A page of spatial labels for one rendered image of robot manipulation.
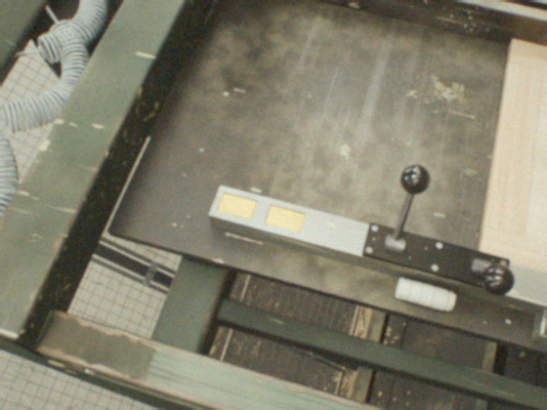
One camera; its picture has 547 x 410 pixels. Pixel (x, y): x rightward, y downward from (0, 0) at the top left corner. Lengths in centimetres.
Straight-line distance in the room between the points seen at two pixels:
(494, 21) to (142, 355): 79
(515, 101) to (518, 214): 21
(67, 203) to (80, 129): 12
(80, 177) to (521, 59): 74
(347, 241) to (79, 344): 38
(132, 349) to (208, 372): 10
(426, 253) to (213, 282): 31
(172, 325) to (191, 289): 6
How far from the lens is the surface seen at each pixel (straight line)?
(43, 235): 77
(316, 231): 77
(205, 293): 83
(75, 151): 82
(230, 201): 80
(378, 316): 194
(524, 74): 104
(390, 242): 76
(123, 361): 73
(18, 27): 141
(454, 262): 78
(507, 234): 86
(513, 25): 107
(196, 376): 71
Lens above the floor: 191
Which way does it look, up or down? 24 degrees down
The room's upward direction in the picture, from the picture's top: 62 degrees counter-clockwise
